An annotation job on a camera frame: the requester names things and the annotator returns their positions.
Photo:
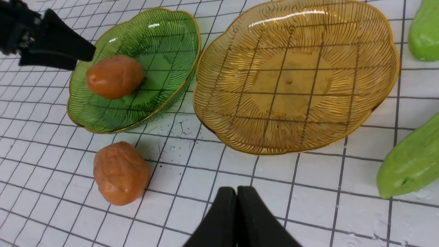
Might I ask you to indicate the green glass scalloped plate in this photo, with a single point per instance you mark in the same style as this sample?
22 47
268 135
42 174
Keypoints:
166 43

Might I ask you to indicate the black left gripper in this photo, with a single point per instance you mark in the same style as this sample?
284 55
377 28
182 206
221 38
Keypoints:
41 40

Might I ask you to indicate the green cucumber far right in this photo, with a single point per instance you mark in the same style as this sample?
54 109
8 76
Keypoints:
423 35

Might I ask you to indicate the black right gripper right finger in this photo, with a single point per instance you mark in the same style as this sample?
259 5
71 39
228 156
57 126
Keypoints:
256 226

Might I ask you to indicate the amber glass scalloped plate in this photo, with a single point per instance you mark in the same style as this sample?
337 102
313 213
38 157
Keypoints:
292 76

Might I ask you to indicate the white grid-pattern tablecloth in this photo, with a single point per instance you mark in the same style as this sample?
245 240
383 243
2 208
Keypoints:
324 198

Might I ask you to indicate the green cucumber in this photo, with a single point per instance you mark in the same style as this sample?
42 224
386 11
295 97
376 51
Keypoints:
423 35
412 164

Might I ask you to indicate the green cucumber near right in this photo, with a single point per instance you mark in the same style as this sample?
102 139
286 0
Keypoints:
412 164

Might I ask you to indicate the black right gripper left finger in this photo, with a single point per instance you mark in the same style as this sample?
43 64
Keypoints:
217 229

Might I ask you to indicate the orange-brown potato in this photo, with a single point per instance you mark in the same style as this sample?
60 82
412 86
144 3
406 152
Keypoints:
114 77
120 173

